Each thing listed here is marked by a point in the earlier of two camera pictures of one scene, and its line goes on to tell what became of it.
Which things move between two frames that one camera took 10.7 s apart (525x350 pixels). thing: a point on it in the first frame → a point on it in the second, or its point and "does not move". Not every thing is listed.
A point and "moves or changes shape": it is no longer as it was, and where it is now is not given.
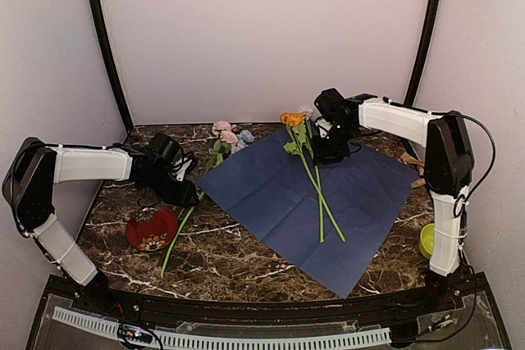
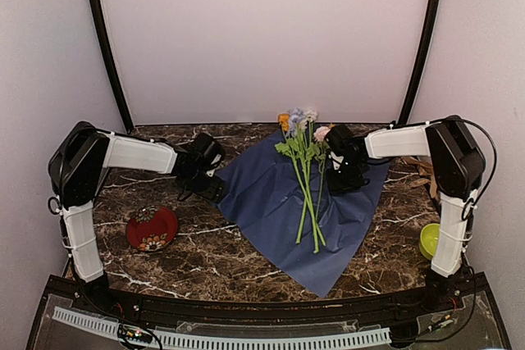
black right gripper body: [335, 146] → [349, 178]
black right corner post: [428, 31] does not move
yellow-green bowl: [426, 240] does not move
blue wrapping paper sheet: [332, 220] moves or changes shape
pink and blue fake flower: [227, 138] → [296, 125]
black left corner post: [102, 22] does not move
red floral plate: [152, 229] does not move
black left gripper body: [168, 192] → [198, 185]
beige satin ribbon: [408, 159] does not move
